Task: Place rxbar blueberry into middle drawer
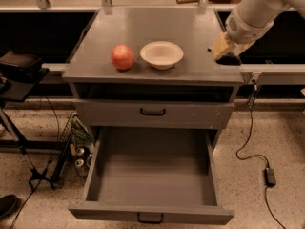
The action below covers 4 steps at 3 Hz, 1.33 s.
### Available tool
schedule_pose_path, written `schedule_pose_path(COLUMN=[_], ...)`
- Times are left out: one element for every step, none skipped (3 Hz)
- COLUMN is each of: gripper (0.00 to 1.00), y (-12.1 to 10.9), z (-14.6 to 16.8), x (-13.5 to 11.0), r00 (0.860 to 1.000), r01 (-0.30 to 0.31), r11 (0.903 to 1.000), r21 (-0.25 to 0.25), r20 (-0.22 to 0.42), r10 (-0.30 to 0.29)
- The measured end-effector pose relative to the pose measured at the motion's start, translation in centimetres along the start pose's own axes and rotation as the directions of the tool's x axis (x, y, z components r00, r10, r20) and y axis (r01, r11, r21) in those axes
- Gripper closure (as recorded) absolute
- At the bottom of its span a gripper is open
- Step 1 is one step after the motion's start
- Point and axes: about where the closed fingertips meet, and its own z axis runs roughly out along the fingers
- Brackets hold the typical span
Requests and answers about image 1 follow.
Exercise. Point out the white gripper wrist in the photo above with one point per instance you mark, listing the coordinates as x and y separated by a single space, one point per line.
246 31

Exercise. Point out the blue rxbar blueberry packet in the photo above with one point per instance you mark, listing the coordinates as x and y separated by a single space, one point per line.
225 58

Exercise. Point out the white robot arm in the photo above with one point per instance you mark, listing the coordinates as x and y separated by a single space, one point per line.
248 21

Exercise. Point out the grey wooden drawer cabinet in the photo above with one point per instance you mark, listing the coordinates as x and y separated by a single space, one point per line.
196 78

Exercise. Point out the closed grey top drawer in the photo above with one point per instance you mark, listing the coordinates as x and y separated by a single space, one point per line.
124 113

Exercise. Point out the open grey middle drawer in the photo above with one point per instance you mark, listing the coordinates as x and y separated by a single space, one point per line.
154 176

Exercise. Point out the white paper bowl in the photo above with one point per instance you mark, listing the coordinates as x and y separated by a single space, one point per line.
161 55

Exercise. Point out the red apple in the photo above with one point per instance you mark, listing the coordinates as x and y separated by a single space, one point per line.
122 57

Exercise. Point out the black power adapter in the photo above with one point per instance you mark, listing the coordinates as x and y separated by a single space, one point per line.
269 174

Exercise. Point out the black bag on stand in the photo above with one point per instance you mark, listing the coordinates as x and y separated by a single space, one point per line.
20 67

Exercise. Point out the black tripod stand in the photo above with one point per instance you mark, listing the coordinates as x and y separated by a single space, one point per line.
18 92

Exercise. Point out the black shoe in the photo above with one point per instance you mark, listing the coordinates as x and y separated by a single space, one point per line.
7 204

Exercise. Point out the wooden hammer handle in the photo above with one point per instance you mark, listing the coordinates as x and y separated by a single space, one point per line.
191 1

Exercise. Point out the wire basket with cans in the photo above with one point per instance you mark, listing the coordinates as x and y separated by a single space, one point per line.
76 148

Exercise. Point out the metal rail frame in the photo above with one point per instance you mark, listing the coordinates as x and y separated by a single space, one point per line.
127 0

